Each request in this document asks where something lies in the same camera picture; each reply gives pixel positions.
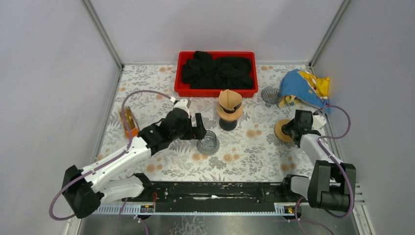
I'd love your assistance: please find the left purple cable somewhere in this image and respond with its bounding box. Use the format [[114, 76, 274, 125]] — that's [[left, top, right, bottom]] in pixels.
[[48, 90, 177, 235]]

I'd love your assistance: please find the blue and yellow cloth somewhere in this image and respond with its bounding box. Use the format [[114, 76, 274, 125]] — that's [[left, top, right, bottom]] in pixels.
[[278, 69, 330, 108]]

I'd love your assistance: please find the wooden ring holder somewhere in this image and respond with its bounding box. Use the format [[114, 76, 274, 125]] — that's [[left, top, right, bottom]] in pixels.
[[216, 103, 244, 121], [274, 119, 293, 142]]

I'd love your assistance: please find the orange coffee filter box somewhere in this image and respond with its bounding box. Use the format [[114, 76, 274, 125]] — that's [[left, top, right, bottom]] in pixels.
[[119, 106, 140, 140]]

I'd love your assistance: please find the red plastic bin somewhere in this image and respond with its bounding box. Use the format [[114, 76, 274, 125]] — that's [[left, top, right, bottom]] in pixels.
[[174, 51, 258, 98]]

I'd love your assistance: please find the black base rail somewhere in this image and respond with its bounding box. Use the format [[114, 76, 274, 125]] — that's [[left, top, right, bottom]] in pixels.
[[122, 181, 315, 215]]

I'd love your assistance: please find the black cloth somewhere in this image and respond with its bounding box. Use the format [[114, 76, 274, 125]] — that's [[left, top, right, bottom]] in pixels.
[[181, 51, 254, 90]]

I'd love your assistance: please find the dark red glass carafe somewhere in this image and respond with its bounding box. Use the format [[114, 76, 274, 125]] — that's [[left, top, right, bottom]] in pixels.
[[219, 118, 237, 131]]

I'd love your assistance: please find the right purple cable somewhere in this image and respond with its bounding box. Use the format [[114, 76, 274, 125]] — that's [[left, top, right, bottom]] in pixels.
[[293, 104, 355, 235]]

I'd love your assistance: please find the clear glass carafe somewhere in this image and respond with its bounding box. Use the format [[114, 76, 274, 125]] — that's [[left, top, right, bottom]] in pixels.
[[196, 130, 220, 156]]

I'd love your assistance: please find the single brown paper filter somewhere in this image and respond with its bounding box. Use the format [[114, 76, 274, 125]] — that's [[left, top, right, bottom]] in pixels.
[[218, 89, 243, 108]]

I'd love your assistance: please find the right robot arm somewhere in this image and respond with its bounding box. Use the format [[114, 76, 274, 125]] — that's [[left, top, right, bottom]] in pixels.
[[274, 110, 356, 217]]

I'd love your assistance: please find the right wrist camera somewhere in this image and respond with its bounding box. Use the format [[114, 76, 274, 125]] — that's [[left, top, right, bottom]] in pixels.
[[312, 114, 327, 130]]

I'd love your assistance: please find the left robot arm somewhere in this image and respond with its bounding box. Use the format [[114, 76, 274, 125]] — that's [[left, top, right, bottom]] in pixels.
[[62, 108, 207, 218]]

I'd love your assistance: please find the grey glass dripper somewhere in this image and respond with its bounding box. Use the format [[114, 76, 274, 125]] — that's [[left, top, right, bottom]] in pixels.
[[260, 87, 280, 107]]

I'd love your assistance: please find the purple cable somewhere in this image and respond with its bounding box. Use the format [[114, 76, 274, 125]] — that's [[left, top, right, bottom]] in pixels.
[[293, 104, 355, 235], [48, 90, 177, 235]]

